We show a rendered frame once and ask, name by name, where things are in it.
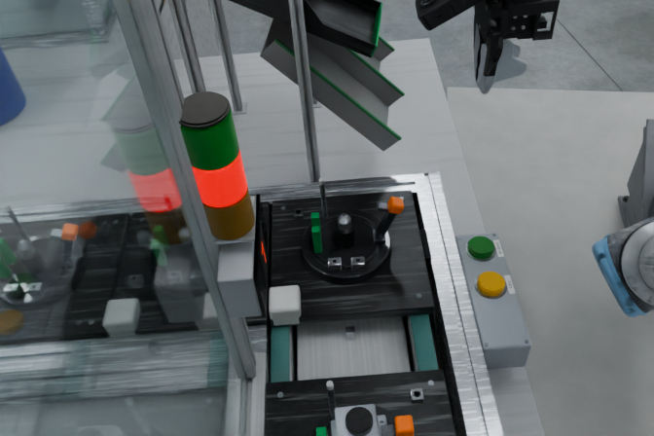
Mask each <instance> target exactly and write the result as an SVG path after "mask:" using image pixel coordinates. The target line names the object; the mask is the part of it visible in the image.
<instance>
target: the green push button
mask: <svg viewBox="0 0 654 436"><path fill-rule="evenodd" d="M493 250H494V244H493V242H492V241H491V240H490V239H489V238H487V237H485V236H474V237H472V238H471V239H470V240H469V242H468V252H469V253H470V254H471V255H472V256H473V257H475V258H478V259H487V258H488V257H490V256H491V255H492V253H493Z"/></svg>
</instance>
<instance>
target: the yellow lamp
mask: <svg viewBox="0 0 654 436"><path fill-rule="evenodd" d="M203 208H204V211H205V214H206V218H207V221H208V225H209V228H210V231H211V234H212V235H213V236H215V237H217V238H219V239H223V240H233V239H237V238H240V237H242V236H245V235H246V234H248V233H249V232H250V231H251V229H252V228H253V226H254V222H255V217H254V212H253V208H252V203H251V198H250V195H249V190H248V186H247V191H246V194H245V195H244V197H243V198H242V199H241V200H239V201H238V202H236V203H234V204H232V205H229V206H225V207H213V206H209V205H206V204H205V203H203Z"/></svg>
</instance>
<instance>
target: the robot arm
mask: <svg viewBox="0 0 654 436"><path fill-rule="evenodd" d="M559 4H560V0H416V9H417V14H418V19H419V20H420V22H421V23H422V25H423V26H424V27H425V29H427V30H429V31H430V30H432V29H434V28H436V27H437V26H439V25H441V24H443V23H444V22H446V21H448V20H450V19H451V18H454V17H455V16H457V15H459V14H461V13H462V12H464V11H466V10H468V9H469V8H471V7H473V6H475V15H474V68H475V81H476V83H477V86H478V88H479V89H480V91H481V93H482V94H486V93H488V92H489V91H490V89H491V86H492V85H493V84H494V83H495V82H498V81H502V80H505V79H509V78H512V77H516V76H519V75H522V74H524V73H525V72H526V70H527V62H526V61H525V60H522V59H519V58H518V56H519V54H520V51H521V49H520V47H519V46H518V45H516V44H513V43H512V42H511V41H509V40H506V39H510V38H517V39H518V40H519V39H530V38H532V40H533V41H536V40H548V39H552V36H553V31H554V27H555V22H556V17H557V12H558V8H559ZM549 12H553V17H552V22H551V27H550V30H542V31H537V29H542V28H546V26H547V20H546V19H545V18H544V16H541V14H546V13H549ZM592 251H593V254H594V257H595V259H596V261H597V263H598V266H599V269H600V271H601V273H602V275H603V277H604V278H605V280H606V282H607V284H608V286H609V288H610V290H611V292H612V293H613V295H614V297H615V299H616V301H617V302H618V304H619V306H620V308H621V309H622V311H623V312H624V313H625V314H626V315H627V316H629V317H636V316H638V315H641V314H642V315H646V314H647V313H648V312H650V311H651V310H653V309H654V197H653V199H652V201H651V204H650V208H649V218H648V219H645V220H643V221H641V222H639V223H636V224H634V225H632V226H630V227H628V228H626V229H624V230H621V231H619V232H617V233H615V234H612V235H606V236H605V237H604V238H603V239H601V240H599V241H597V242H595V243H594V245H593V247H592Z"/></svg>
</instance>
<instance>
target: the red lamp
mask: <svg viewBox="0 0 654 436"><path fill-rule="evenodd" d="M192 169H193V172H194V175H195V178H196V182H197V185H198V188H199V192H200V198H201V201H202V202H203V203H205V204H206V205H209V206H213V207H225V206H229V205H232V204H234V203H236V202H238V201H239V200H241V199H242V198H243V197H244V195H245V194H246V191H247V181H246V176H245V172H244V167H243V163H242V158H241V153H240V150H239V153H238V156H237V158H236V159H235V160H234V161H233V162H232V163H230V164H229V165H227V166H225V167H223V168H220V169H216V170H201V169H197V168H195V167H192Z"/></svg>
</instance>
